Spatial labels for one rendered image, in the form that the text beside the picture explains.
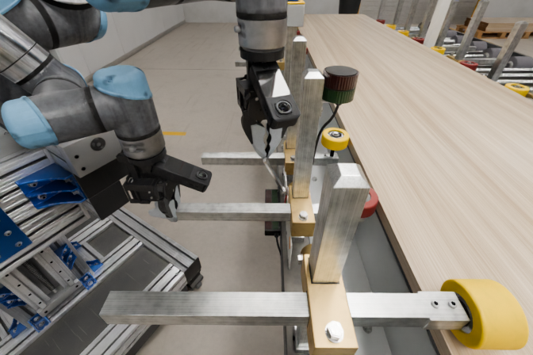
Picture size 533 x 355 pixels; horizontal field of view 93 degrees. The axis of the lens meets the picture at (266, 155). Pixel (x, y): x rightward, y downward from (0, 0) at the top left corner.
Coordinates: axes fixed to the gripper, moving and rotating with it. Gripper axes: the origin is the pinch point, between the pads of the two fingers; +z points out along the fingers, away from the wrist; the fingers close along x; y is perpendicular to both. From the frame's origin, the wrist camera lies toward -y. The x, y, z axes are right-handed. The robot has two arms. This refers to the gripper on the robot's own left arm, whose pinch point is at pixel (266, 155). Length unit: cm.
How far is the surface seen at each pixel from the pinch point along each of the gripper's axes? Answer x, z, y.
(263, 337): 1, 101, 1
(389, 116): -51, 11, 20
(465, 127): -69, 11, 6
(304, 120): -7.2, -7.2, -1.1
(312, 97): -8.0, -11.7, -1.4
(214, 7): -122, 63, 773
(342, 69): -13.6, -16.0, -1.0
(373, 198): -21.0, 10.0, -9.9
